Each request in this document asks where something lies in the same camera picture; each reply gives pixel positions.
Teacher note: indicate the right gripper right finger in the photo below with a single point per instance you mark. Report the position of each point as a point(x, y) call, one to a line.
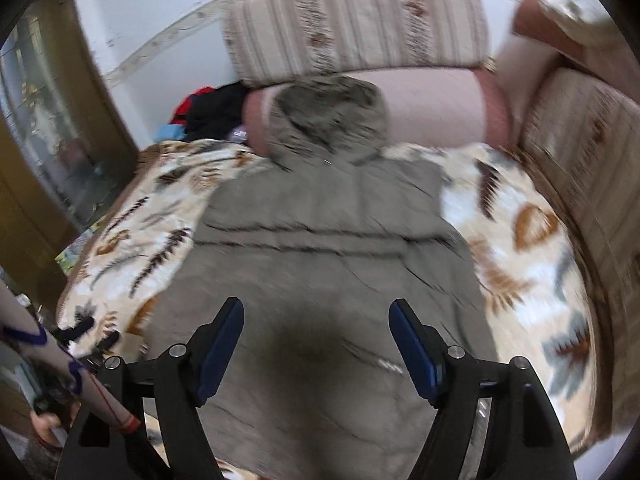
point(524, 437)

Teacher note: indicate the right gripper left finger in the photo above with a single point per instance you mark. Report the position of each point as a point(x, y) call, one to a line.
point(185, 377)

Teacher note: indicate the olive quilted hooded jacket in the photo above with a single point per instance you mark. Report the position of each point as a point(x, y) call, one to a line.
point(317, 243)

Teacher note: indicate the black and red clothes pile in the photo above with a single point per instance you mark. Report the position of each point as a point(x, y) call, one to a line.
point(206, 114)

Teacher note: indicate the left hand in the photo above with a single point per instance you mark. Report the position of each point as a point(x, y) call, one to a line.
point(48, 428)

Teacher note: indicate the leaf pattern plush blanket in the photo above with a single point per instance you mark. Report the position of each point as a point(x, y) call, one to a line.
point(534, 294)

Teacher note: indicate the wooden glass door cabinet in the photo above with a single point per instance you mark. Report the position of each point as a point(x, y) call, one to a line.
point(65, 153)

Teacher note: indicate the striped floral side cushion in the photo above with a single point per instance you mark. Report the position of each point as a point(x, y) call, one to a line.
point(582, 137)

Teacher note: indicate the pink bolster pillow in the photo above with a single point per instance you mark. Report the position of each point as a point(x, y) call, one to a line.
point(430, 105)

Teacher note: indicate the striped floral back cushion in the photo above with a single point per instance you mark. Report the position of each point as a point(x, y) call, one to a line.
point(274, 41)

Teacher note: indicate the pink pillow with white cloth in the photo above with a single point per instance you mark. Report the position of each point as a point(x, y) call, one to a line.
point(542, 37)

